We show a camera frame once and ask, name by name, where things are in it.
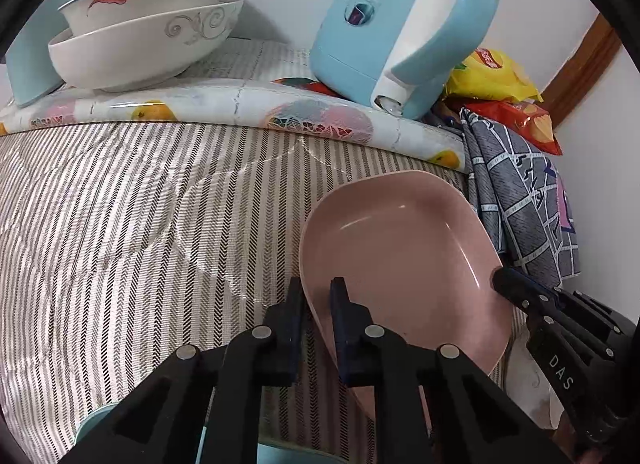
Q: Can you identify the light blue thermos jug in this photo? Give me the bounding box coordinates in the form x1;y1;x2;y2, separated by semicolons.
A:
5;0;68;108

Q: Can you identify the grey checked cloth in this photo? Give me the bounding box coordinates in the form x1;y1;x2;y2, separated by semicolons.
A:
430;104;581;281

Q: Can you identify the white bowl grey swirl print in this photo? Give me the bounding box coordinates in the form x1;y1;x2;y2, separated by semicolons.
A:
48;0;245;91

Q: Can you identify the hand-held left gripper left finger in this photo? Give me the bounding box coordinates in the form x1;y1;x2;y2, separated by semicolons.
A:
57;277;308;464

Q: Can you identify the fruit printed table mat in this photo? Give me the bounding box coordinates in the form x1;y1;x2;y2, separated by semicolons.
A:
0;39;471;175

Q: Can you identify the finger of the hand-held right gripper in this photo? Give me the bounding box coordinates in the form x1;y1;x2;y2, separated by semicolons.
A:
492;267;621;362

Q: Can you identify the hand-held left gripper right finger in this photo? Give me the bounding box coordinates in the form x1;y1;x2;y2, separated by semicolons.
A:
327;277;576;464

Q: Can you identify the pink plastic plate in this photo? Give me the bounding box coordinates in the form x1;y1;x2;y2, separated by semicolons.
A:
298;170;516;425

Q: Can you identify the red chip bag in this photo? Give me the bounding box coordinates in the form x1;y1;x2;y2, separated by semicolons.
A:
460;99;563;156

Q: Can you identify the light blue electric kettle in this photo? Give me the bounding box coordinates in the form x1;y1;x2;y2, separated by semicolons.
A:
310;0;506;121

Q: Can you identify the white bowl red bat print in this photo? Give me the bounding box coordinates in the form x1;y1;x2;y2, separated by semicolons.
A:
57;0;242;38

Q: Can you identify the wooden door frame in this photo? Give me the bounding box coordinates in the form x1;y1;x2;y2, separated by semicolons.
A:
540;12;623;127

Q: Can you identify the yellow chip bag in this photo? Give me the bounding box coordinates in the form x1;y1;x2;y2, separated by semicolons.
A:
444;46;544;104

